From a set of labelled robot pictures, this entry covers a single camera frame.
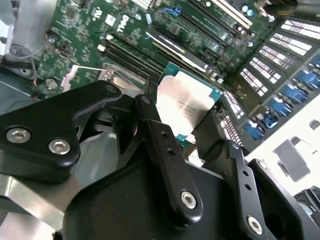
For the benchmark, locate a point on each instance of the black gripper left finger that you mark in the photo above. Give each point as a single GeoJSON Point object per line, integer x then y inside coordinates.
{"type": "Point", "coordinates": [37, 140]}

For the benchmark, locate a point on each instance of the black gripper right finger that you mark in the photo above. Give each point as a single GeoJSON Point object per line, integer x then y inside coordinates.
{"type": "Point", "coordinates": [246, 190]}

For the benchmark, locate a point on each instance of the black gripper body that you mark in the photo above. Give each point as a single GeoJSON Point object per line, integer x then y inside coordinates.
{"type": "Point", "coordinates": [125, 212]}

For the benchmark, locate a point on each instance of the silver CPU green edge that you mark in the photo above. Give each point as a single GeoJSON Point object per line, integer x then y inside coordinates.
{"type": "Point", "coordinates": [180, 100]}

